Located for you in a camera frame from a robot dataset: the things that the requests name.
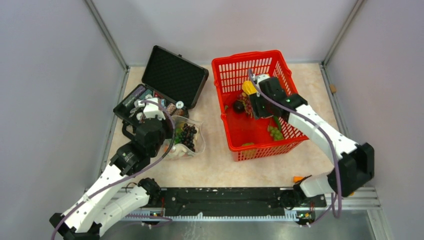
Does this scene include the purple grape bunch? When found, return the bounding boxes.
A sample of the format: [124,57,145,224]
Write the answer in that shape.
[237,92,254,118]

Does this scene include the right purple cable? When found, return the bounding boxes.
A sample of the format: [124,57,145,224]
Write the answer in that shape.
[247,68,342,228]

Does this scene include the purple cable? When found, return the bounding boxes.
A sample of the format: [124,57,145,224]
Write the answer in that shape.
[50,99,176,240]
[247,68,342,228]

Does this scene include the white mushroom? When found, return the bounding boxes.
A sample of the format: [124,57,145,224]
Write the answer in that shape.
[170,145,189,159]

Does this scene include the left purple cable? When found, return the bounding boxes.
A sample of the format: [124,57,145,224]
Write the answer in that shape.
[50,99,176,240]

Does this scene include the dark plum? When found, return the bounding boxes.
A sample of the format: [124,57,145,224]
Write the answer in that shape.
[232,100,245,114]

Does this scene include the orange handled tool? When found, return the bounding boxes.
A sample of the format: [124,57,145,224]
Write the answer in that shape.
[292,176,355,196]

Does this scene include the green lime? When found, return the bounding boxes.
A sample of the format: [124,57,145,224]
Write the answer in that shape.
[241,142,255,147]

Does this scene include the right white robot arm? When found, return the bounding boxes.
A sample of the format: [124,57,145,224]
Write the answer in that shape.
[249,73,375,206]

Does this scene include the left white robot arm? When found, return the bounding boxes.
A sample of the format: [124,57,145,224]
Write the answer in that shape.
[49,116,176,240]

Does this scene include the clear zip top bag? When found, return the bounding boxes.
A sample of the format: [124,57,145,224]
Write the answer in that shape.
[165,115,206,159]

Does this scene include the napa cabbage toy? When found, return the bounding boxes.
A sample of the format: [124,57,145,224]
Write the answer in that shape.
[241,80,258,96]

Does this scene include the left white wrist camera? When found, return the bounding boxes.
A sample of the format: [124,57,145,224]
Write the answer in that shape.
[134,99,166,121]

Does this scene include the black poker chip case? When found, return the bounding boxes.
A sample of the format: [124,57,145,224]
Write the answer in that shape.
[113,45,209,144]

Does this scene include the red plastic basket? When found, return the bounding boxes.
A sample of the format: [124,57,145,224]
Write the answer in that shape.
[211,50,308,162]

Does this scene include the green bell pepper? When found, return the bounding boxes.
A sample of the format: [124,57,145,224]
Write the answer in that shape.
[174,128,183,145]

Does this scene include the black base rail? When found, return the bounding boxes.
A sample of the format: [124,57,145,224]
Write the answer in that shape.
[146,187,327,220]

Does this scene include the black grape bunch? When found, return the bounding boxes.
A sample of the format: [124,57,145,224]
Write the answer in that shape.
[180,123,198,152]

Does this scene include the green grape bunch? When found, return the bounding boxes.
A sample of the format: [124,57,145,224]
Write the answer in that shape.
[267,125,284,141]

